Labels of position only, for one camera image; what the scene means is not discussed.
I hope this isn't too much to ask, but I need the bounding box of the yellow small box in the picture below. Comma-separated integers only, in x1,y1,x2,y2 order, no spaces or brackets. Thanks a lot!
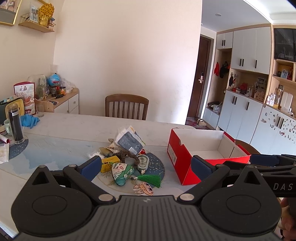
100,156,120,173

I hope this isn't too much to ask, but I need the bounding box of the brown braided cord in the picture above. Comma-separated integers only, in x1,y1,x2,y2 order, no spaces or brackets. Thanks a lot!
114,148,141,166

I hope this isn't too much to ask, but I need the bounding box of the green tassel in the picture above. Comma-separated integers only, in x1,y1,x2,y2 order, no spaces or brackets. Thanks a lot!
131,175,162,188

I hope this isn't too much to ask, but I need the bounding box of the blue grey paper packet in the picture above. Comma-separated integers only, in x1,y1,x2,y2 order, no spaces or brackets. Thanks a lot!
114,126,145,155

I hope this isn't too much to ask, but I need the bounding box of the cartoon face sticker charm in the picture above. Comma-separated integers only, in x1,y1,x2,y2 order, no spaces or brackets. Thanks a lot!
133,182,154,196

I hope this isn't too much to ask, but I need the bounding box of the green white plush doll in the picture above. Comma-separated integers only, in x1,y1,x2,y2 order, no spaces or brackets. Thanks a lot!
111,163,134,186

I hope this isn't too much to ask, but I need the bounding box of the person's right hand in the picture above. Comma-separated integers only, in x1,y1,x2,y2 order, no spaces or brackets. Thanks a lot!
280,198,296,240

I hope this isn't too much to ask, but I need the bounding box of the red cardboard shoe box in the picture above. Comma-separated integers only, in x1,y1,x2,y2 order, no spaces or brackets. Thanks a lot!
167,128,250,186

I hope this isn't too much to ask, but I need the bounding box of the red patterned rug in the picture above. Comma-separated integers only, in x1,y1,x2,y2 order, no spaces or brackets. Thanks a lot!
185,117,209,130

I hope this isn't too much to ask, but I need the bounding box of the white wooden sideboard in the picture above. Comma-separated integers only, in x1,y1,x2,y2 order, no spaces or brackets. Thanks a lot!
35,88,79,114

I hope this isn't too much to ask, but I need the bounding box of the dark wooden door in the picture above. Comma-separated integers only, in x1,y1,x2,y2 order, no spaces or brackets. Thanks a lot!
187,36,211,118

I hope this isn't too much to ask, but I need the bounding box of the blue cloth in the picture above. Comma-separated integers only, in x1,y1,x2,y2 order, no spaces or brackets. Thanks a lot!
21,114,40,128

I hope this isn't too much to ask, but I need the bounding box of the drinking glass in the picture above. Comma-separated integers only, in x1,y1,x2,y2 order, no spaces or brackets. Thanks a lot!
36,103,44,118

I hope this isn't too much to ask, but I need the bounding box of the wooden dining chair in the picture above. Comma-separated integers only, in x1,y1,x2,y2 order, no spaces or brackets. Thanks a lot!
105,94,149,121

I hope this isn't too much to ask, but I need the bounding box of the green mug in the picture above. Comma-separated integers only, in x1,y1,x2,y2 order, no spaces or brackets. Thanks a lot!
4,119,13,136

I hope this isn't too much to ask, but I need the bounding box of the black tall tumbler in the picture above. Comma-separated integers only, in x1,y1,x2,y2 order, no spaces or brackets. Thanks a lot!
8,103,25,144

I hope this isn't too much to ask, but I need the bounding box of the blue globe toy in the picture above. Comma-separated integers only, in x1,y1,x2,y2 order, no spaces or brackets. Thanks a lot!
47,73,61,87

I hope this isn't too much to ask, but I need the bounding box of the red white snack bag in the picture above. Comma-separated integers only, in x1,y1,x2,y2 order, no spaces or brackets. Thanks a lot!
14,82,36,115

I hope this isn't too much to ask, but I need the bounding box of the golden ornament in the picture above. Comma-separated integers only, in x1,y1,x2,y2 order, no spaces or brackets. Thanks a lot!
38,3,55,27

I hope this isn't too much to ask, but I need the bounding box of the framed picture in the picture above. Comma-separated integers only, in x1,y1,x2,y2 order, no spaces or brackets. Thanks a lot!
0,0,22,26

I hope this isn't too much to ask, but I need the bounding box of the white cabinet wall unit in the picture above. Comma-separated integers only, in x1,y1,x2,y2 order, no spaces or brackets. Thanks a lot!
202,24,295,144

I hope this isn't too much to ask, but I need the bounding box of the wall shelf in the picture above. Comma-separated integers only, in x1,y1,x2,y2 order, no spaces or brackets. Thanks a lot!
18,13,54,33

